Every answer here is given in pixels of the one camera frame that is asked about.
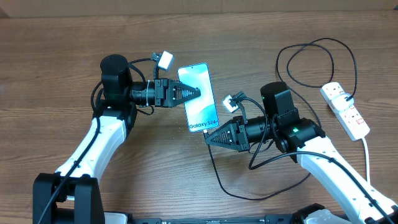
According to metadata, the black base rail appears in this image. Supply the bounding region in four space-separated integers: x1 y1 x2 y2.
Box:
102 203 352 224

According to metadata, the white power strip cord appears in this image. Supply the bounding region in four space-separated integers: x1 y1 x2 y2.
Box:
360 137 371 184

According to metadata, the white power strip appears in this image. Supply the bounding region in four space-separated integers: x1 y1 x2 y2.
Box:
320 82 370 141

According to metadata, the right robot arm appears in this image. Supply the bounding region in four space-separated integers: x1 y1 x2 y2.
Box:
205 82 397 223

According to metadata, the white charger plug adapter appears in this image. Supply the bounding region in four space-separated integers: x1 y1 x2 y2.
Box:
330 93 354 113

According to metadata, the Samsung Galaxy smartphone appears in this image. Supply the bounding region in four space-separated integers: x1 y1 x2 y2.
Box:
177 63 219 132

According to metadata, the black USB charging cable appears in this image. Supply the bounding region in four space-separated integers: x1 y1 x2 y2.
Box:
203 37 358 201

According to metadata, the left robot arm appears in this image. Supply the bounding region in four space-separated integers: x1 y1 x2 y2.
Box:
32 52 201 223

